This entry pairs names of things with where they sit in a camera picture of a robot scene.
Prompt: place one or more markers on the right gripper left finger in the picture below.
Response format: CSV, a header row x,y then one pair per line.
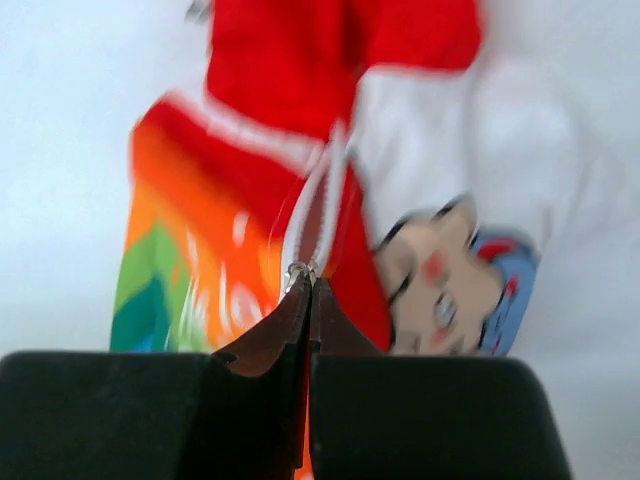
x,y
238,413

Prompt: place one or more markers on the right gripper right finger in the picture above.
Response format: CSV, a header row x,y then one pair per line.
x,y
376,416

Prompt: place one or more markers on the rainbow striped kids jacket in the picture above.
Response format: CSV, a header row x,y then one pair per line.
x,y
372,143

